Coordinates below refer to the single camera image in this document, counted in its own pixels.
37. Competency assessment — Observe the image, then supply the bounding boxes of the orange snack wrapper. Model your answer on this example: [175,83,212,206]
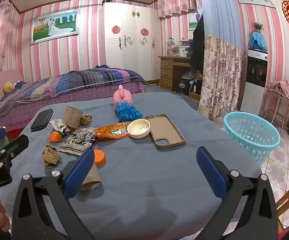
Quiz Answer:
[95,123,130,139]

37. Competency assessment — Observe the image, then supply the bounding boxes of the large brown paper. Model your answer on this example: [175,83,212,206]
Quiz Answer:
[42,145,62,168]
[62,106,84,131]

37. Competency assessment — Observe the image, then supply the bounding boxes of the black phone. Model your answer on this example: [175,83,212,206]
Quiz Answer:
[31,109,53,132]

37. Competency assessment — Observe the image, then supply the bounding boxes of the yellow duck plush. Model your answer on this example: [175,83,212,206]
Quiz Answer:
[3,81,15,94]

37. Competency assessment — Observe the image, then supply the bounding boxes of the teal plastic laundry basket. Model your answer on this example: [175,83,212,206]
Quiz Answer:
[223,112,280,165]

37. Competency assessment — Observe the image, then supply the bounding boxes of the wooden desk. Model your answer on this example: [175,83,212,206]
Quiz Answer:
[159,56,200,92]

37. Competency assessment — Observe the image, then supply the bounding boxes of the blue floral curtain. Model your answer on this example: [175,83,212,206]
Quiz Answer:
[198,0,244,118]

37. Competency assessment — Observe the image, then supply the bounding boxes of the small wall poster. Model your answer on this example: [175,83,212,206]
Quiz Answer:
[188,11,204,31]

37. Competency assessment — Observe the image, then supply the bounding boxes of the blue cloth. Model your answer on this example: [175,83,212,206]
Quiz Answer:
[249,31,268,52]

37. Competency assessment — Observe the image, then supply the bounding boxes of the white water dispenser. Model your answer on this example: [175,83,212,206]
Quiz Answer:
[240,49,269,116]

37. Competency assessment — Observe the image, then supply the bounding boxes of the pink curtain valance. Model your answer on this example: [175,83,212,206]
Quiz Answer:
[157,0,201,18]

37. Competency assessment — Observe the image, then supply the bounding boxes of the white wrapper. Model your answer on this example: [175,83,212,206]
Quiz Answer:
[50,119,70,132]

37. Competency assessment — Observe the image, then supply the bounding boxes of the storage boxes on desk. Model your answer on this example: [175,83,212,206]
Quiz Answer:
[172,39,193,57]

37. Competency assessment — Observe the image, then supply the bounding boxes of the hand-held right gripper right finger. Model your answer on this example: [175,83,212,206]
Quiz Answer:
[196,146,278,240]

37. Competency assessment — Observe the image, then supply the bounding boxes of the pink bunny piggy bank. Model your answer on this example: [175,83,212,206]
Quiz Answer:
[113,85,134,105]

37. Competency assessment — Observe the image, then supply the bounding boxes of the small brown paper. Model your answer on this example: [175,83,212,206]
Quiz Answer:
[80,114,93,126]

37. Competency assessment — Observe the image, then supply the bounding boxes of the cardboard tube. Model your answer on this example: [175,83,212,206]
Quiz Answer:
[80,164,102,191]

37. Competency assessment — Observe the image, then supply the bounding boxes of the pink cloth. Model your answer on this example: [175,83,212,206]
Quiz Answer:
[270,80,289,102]

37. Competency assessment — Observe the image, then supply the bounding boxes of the orange bottle cap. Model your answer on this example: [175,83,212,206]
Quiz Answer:
[94,150,107,166]

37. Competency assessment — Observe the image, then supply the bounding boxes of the framed wedding picture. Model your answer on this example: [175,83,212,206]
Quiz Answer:
[30,9,81,46]

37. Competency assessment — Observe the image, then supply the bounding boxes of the dark hanging garment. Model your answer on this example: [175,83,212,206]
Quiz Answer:
[190,14,205,73]

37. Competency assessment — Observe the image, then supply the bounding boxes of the white wardrobe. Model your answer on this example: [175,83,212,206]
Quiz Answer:
[99,2,163,82]

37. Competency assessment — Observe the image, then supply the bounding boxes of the person's left hand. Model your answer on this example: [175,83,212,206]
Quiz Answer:
[0,189,11,233]

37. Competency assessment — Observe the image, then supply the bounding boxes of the bed with plaid blanket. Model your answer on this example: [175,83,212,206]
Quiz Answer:
[0,65,147,132]

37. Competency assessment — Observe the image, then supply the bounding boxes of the orange mandarin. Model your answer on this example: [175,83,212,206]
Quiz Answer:
[49,131,63,143]

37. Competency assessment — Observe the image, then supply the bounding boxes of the metal stand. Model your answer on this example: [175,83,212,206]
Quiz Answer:
[264,85,289,131]

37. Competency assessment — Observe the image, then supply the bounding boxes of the blue plastic bag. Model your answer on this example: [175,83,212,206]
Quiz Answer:
[116,101,144,121]

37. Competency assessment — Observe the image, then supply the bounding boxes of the white round plastic lid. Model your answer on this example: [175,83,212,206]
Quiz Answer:
[127,119,150,139]

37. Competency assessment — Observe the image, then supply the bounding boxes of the black and white snack packet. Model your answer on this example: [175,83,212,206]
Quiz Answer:
[58,127,96,156]

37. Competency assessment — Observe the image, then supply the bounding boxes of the silver desk lamp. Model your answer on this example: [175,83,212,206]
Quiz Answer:
[166,37,176,57]

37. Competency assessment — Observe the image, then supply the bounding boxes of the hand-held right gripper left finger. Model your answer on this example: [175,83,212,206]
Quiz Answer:
[12,149,96,240]

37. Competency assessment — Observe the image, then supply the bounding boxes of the brown phone case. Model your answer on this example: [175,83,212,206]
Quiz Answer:
[145,114,185,150]

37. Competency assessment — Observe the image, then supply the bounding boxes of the black box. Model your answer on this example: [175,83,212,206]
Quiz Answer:
[176,78,190,96]

